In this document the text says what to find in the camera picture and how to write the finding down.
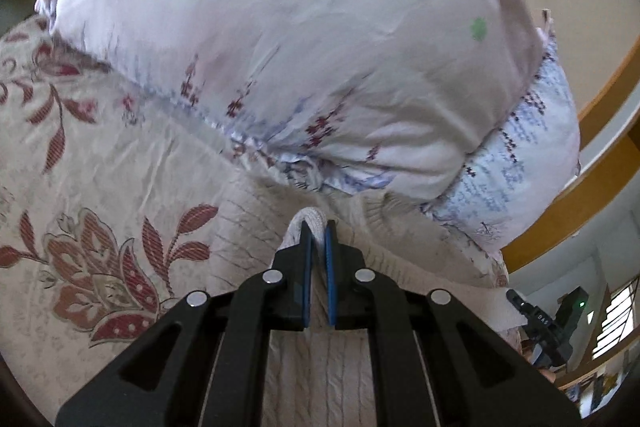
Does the beige cable knit sweater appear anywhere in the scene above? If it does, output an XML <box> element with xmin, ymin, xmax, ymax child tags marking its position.
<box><xmin>203</xmin><ymin>179</ymin><xmax>522</xmax><ymax>426</ymax></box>

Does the window with bars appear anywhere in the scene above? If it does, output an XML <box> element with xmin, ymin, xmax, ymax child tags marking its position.
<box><xmin>591</xmin><ymin>277</ymin><xmax>639</xmax><ymax>359</ymax></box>

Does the floral beige bedspread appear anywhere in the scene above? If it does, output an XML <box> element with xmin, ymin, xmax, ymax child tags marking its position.
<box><xmin>1</xmin><ymin>16</ymin><xmax>305</xmax><ymax>419</ymax></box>

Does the pink floral pillow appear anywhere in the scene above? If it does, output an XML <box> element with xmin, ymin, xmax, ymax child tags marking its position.
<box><xmin>36</xmin><ymin>0</ymin><xmax>580</xmax><ymax>251</ymax></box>

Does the wooden bed headboard frame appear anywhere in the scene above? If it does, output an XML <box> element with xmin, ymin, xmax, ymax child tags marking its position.
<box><xmin>502</xmin><ymin>44</ymin><xmax>639</xmax><ymax>273</ymax></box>

